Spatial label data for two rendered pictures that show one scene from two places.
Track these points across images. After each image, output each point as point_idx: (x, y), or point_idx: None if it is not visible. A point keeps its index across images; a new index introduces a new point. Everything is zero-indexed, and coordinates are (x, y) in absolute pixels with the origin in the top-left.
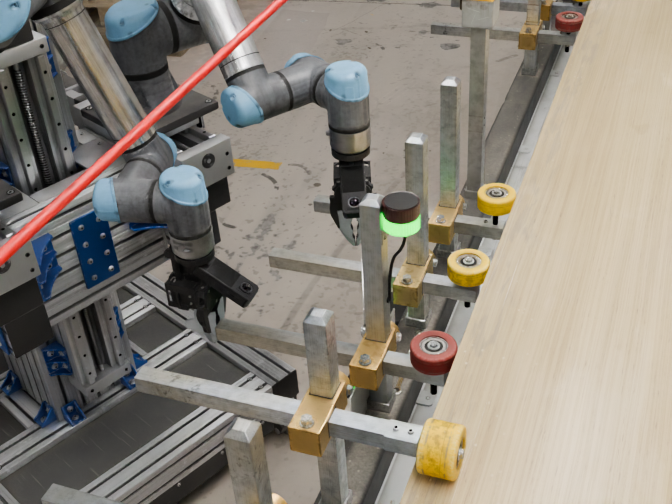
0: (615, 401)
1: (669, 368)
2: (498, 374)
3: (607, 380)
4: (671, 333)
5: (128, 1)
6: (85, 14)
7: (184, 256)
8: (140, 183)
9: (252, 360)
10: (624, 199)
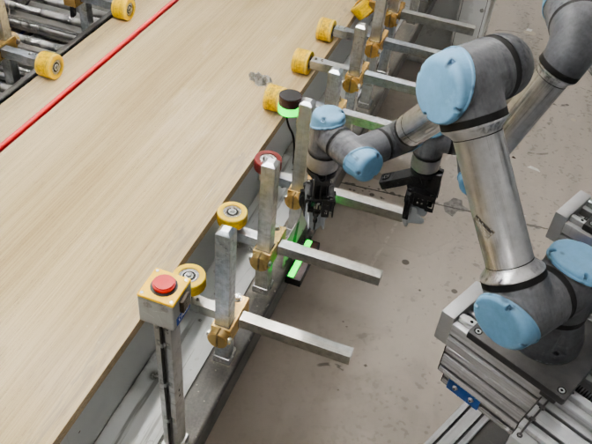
0: (180, 124)
1: (141, 136)
2: (235, 143)
3: (178, 134)
4: (126, 152)
5: (590, 267)
6: (534, 72)
7: None
8: None
9: None
10: (84, 258)
